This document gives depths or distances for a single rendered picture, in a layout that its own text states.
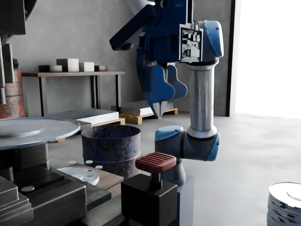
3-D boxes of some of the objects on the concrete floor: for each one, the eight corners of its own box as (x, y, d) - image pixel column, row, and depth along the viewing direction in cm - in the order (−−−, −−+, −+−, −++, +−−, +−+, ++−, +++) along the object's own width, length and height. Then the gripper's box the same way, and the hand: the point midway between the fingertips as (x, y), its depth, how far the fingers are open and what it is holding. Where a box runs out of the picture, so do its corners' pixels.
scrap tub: (113, 177, 222) (112, 122, 214) (152, 191, 197) (152, 129, 188) (71, 196, 190) (68, 132, 181) (112, 216, 164) (109, 143, 156)
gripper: (176, -25, 36) (174, 126, 40) (207, -10, 43) (202, 117, 46) (131, -13, 41) (132, 119, 45) (165, -2, 48) (164, 112, 52)
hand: (155, 109), depth 47 cm, fingers closed
